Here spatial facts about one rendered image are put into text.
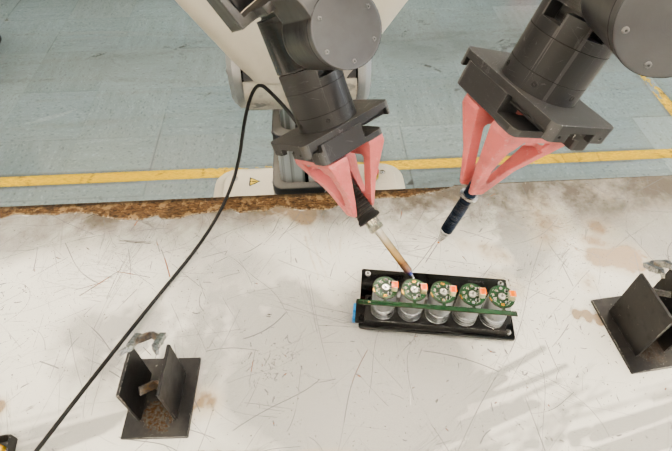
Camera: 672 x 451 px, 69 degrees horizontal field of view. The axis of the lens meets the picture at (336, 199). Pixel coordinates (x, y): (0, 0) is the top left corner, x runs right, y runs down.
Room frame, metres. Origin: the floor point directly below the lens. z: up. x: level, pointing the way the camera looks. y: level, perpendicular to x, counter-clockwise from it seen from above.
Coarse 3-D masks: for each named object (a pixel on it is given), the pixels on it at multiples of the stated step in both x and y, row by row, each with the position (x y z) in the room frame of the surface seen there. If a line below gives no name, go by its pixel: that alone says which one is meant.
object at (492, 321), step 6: (498, 294) 0.25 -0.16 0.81; (504, 294) 0.25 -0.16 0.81; (486, 300) 0.25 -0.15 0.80; (486, 306) 0.24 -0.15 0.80; (492, 306) 0.24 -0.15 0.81; (480, 318) 0.24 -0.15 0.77; (486, 318) 0.24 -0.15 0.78; (492, 318) 0.23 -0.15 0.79; (498, 318) 0.23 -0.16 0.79; (504, 318) 0.24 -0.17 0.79; (486, 324) 0.24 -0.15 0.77; (492, 324) 0.23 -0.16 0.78; (498, 324) 0.23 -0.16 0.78
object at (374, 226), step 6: (372, 222) 0.31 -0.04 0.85; (378, 222) 0.31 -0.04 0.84; (372, 228) 0.30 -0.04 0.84; (378, 228) 0.30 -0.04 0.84; (378, 234) 0.30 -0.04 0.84; (384, 234) 0.30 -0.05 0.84; (384, 240) 0.30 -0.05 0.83; (390, 246) 0.29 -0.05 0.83; (390, 252) 0.29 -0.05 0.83; (396, 252) 0.29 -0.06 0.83; (396, 258) 0.28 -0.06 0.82; (402, 258) 0.28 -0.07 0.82; (402, 264) 0.28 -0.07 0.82; (408, 270) 0.27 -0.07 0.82
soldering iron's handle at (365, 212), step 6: (354, 186) 0.34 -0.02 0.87; (354, 192) 0.33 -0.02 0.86; (360, 192) 0.34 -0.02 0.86; (360, 198) 0.33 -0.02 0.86; (360, 204) 0.32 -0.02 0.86; (366, 204) 0.32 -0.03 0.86; (360, 210) 0.32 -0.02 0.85; (366, 210) 0.32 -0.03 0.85; (372, 210) 0.32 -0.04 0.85; (360, 216) 0.31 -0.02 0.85; (366, 216) 0.31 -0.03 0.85; (372, 216) 0.31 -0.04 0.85; (360, 222) 0.31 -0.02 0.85; (366, 222) 0.31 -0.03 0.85
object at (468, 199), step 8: (464, 192) 0.28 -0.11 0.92; (464, 200) 0.28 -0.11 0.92; (472, 200) 0.27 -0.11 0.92; (456, 208) 0.28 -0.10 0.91; (464, 208) 0.27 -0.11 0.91; (448, 216) 0.28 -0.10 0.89; (456, 216) 0.27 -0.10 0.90; (448, 224) 0.27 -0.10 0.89; (456, 224) 0.27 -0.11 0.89; (448, 232) 0.27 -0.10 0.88
